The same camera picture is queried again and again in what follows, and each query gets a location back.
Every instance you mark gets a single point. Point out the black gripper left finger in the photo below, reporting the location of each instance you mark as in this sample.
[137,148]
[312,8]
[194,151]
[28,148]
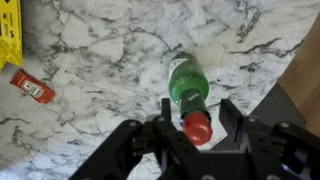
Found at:
[166,113]

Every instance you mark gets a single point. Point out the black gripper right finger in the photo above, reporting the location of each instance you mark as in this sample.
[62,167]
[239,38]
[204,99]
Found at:
[231,116]

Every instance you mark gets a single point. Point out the green tabasco bottle red cap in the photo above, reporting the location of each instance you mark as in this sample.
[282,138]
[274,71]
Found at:
[188,83]

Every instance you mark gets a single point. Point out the black flat floor item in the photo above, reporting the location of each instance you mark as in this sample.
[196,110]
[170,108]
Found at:
[276,106]

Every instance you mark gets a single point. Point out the red ketchup packet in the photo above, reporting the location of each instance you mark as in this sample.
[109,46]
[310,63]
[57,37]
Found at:
[31,87]

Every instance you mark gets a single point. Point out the yellow packet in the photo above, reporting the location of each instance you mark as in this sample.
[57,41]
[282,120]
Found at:
[11,33]

